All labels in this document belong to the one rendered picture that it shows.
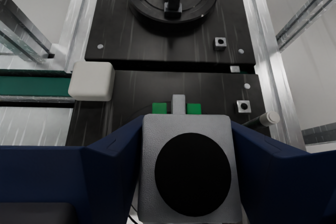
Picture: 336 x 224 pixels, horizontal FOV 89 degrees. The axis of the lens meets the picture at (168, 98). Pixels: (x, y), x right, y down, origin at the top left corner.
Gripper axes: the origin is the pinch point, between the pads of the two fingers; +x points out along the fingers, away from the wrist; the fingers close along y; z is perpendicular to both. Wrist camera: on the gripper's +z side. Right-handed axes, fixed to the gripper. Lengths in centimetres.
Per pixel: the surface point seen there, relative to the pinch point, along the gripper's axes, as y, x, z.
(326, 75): -33.9, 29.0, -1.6
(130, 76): 5.6, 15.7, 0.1
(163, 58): 1.3, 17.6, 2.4
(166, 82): 0.7, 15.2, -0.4
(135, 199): 3.6, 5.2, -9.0
